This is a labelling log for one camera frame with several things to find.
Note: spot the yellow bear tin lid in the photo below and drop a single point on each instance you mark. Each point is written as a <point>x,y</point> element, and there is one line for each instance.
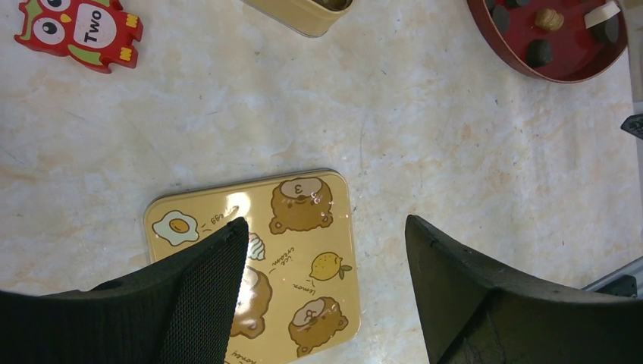
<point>300,292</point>

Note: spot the white chocolate cube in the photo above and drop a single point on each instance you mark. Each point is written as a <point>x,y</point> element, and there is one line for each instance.
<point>601,14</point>

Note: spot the silver metal tongs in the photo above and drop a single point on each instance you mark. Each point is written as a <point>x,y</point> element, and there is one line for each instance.
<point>632,13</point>

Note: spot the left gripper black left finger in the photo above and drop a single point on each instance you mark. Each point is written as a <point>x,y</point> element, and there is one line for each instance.
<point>177,310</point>

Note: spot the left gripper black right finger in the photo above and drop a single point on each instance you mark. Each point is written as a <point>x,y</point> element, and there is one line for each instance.
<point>475,309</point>

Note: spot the red round plate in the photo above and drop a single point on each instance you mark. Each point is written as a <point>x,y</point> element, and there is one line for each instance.
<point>579,53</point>

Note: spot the dark chocolate piece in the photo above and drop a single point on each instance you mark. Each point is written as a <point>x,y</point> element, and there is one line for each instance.
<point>539,53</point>

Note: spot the gold chocolate tin box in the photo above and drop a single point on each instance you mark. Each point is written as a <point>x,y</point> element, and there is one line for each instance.
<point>309,18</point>

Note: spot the caramel chocolate piece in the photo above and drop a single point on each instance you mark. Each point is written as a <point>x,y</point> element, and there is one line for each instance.
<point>549,20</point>

